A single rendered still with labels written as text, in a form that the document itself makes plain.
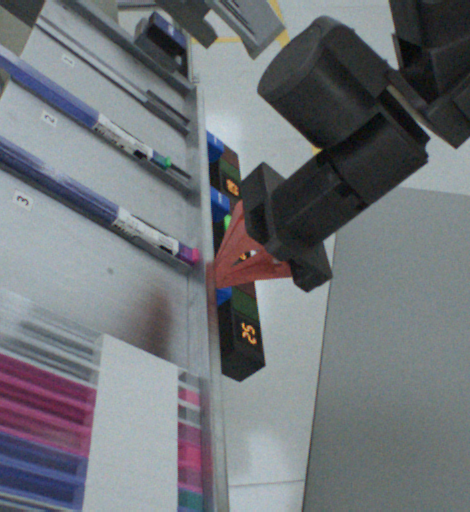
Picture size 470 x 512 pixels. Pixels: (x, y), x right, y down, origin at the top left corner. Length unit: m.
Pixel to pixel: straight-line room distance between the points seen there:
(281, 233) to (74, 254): 0.15
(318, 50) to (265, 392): 0.98
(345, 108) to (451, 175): 1.58
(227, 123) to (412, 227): 1.41
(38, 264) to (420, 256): 0.46
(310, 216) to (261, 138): 1.59
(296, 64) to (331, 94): 0.03
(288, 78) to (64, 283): 0.20
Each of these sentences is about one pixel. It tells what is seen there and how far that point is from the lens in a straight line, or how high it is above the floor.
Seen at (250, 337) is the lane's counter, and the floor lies 0.66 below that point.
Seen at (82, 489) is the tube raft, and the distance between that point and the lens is 0.32.
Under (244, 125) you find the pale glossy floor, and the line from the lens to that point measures 2.07.
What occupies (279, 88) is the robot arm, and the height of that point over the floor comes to 0.90.
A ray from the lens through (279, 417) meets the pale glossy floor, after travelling 1.23.
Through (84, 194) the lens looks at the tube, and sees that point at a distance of 0.44.
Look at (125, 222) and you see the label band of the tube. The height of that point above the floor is 0.78.
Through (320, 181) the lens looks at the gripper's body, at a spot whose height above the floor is 0.82.
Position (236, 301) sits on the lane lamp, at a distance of 0.53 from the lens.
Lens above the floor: 1.07
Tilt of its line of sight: 44 degrees down
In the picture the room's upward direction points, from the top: straight up
